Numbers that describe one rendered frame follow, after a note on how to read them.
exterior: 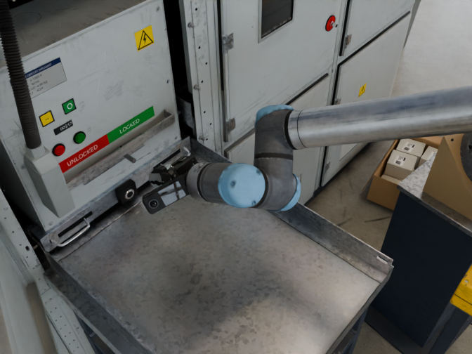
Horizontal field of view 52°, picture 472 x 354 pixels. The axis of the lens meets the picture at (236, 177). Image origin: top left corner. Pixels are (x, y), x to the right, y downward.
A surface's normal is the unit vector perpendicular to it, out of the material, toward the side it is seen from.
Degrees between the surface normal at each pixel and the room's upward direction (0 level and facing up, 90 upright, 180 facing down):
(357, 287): 0
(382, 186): 75
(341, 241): 90
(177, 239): 0
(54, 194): 90
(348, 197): 0
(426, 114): 61
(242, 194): 57
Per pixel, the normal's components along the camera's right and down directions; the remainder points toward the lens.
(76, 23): -0.02, -0.70
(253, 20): 0.75, 0.47
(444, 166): -0.73, 0.49
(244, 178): 0.57, 0.04
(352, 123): -0.58, 0.16
